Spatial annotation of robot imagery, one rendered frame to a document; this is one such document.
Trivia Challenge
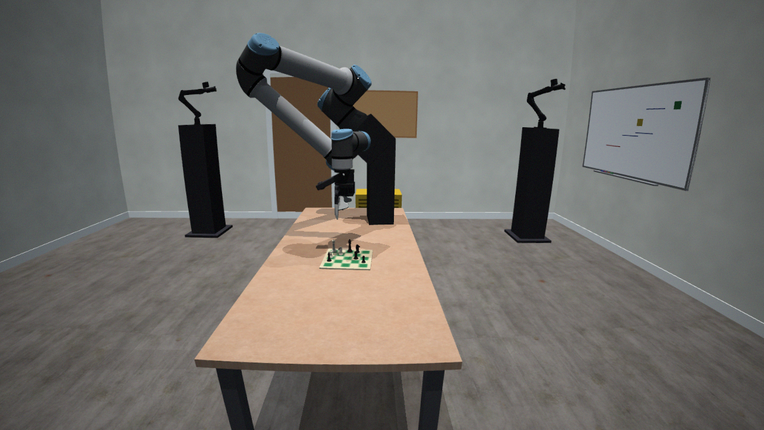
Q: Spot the green and cream chessboard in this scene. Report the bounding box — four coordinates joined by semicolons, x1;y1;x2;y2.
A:
319;248;373;271

